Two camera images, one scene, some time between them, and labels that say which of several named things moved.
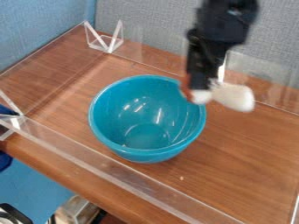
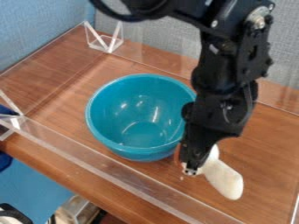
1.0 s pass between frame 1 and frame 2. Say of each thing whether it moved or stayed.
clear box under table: stayed
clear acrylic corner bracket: stayed
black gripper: moved
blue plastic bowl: stayed
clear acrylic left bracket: stayed
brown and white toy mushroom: moved
